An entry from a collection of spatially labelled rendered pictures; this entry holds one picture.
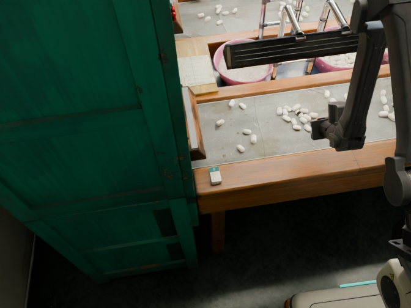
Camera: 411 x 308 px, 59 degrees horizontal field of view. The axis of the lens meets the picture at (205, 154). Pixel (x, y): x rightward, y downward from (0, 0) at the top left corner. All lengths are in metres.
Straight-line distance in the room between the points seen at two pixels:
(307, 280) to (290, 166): 0.82
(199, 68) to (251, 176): 0.56
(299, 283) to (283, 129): 0.86
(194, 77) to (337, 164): 0.67
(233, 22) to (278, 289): 1.33
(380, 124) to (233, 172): 0.62
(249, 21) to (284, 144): 0.72
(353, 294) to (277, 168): 0.68
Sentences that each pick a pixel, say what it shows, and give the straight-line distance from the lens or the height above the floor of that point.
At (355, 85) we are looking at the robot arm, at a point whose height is 1.21.
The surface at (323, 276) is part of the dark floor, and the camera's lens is 2.02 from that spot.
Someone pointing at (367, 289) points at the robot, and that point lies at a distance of 1.76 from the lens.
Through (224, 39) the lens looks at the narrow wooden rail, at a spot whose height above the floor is 0.76.
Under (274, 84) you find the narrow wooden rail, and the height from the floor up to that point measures 0.76.
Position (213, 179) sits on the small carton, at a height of 0.78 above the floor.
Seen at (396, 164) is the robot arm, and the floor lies 1.28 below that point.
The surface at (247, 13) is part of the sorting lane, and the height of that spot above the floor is 0.74.
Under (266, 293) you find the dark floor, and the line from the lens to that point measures 1.94.
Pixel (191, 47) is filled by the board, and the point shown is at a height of 0.78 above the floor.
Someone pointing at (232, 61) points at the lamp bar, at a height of 1.07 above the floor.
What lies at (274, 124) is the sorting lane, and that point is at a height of 0.74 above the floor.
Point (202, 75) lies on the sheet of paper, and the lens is 1.56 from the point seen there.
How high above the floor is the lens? 1.89
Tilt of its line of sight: 58 degrees down
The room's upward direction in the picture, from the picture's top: 4 degrees counter-clockwise
